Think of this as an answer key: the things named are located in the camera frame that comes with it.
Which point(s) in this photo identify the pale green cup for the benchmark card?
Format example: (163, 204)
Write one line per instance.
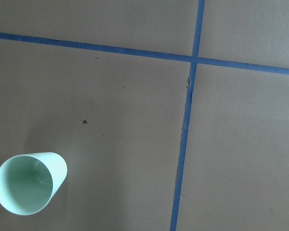
(29, 181)

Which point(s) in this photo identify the long blue tape strip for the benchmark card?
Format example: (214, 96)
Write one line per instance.
(187, 114)

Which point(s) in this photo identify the crossing blue tape strip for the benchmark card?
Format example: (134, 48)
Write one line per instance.
(143, 53)

